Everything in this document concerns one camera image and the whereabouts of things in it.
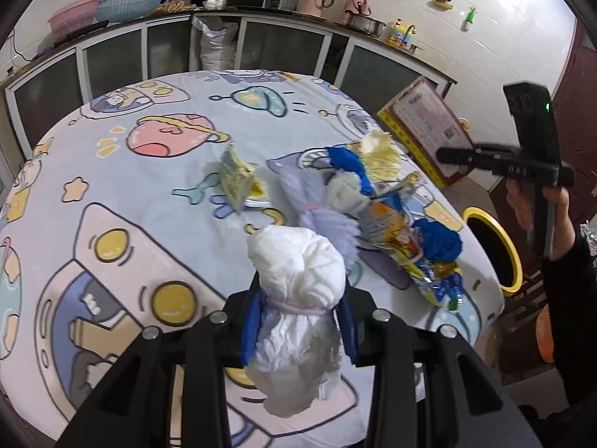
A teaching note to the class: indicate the bags of snacks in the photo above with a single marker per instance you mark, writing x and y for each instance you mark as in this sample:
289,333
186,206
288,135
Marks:
175,4

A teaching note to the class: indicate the kitchen cabinet with glass doors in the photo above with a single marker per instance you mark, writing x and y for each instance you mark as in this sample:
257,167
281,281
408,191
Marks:
116,60

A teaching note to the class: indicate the green and white snack packet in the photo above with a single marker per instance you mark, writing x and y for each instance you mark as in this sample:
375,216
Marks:
235,177

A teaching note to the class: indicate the yellow soap holder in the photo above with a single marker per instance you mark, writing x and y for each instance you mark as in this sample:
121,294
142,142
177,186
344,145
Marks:
443,2

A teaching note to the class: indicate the metal pot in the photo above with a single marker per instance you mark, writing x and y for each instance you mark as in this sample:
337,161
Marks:
366,23

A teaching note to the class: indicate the blue plastic basket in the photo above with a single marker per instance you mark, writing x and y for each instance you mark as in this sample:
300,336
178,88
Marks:
130,4

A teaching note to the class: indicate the red cardboard box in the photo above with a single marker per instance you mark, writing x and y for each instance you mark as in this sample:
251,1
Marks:
429,116

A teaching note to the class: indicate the person's right forearm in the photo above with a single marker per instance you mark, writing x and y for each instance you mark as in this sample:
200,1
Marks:
573,312

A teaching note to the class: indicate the person's right hand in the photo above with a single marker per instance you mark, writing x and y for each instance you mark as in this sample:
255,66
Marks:
520,203

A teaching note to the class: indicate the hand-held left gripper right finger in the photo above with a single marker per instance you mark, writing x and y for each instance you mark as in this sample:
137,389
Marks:
347,331

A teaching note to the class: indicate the yellow detergent pack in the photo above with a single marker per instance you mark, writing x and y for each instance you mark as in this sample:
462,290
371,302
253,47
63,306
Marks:
401,35

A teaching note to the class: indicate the colourful blue yellow snack packet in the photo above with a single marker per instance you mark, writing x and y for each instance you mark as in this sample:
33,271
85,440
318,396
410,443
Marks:
396,228

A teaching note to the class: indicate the blue plastic bag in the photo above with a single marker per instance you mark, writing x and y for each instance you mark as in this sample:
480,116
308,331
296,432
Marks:
343,156
438,240

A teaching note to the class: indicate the dark wooden chair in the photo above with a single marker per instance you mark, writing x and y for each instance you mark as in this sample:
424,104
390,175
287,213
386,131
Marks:
524,289

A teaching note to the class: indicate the dark red door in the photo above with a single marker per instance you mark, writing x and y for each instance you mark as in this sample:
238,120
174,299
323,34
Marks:
576,84

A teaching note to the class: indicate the small white tied bag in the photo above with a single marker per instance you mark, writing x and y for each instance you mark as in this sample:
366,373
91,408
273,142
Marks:
343,193

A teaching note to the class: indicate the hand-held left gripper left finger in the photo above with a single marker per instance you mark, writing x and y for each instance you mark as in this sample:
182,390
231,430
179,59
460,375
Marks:
249,331

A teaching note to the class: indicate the white woven sack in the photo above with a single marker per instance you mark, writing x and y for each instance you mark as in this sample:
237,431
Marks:
217,46

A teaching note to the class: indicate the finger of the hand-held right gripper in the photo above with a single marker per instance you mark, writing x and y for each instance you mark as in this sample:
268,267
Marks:
466,158

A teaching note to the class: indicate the white buns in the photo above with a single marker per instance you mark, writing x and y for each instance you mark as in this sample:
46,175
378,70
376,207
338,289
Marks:
214,4

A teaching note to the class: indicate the orange plastic stool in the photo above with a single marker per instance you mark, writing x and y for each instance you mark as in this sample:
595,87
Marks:
545,336

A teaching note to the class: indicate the white plastic bag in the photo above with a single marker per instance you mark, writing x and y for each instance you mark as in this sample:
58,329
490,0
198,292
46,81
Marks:
298,261

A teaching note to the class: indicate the green spray bottle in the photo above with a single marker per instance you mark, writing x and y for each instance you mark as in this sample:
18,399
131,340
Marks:
470,18

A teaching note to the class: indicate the black flat pan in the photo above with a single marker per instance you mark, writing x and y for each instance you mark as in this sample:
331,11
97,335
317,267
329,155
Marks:
81,32

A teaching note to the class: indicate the black bin with yellow rim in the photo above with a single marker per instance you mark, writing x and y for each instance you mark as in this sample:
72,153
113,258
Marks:
492,247

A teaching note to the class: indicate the purple foam net bundle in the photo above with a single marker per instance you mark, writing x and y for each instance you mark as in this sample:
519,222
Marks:
303,191

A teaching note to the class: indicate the pink plastic basin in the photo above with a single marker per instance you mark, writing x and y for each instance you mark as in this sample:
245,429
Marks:
74,14

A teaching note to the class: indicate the cartoon printed tablecloth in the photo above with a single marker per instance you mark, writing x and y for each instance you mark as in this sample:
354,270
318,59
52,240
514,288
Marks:
163,205

